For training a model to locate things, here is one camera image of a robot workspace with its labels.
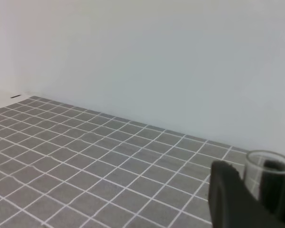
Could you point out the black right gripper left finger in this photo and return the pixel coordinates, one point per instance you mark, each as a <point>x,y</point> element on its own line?
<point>232,205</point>

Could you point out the grey checked tablecloth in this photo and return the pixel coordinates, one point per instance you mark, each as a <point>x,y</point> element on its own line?
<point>63,166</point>

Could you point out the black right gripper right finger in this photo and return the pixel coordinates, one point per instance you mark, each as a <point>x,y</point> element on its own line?
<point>272,188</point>

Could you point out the clear glass test tube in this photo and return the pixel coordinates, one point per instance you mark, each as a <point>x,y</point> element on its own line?
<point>254,167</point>

